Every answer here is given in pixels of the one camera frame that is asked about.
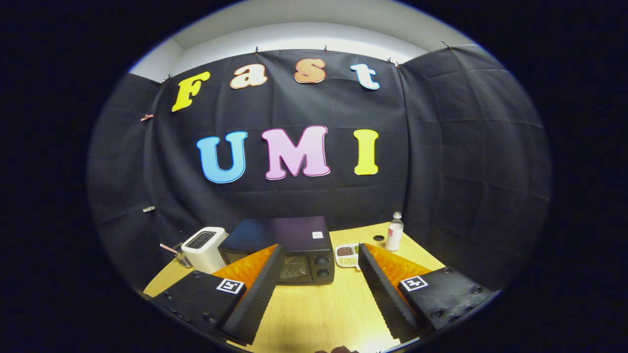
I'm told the black toaster oven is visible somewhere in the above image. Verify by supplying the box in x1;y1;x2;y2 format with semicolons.
218;216;336;286

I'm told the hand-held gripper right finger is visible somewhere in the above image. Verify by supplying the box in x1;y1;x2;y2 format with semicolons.
358;242;493;344

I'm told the white slot toaster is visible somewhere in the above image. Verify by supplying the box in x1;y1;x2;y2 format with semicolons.
181;227;228;274

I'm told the white divided bean tray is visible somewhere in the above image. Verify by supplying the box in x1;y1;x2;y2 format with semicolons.
335;243;362;270

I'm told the clear plastic bottle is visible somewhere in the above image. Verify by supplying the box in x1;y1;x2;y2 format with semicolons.
385;212;404;252

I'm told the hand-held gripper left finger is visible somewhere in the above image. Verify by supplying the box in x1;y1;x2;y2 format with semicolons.
152;244;286;346

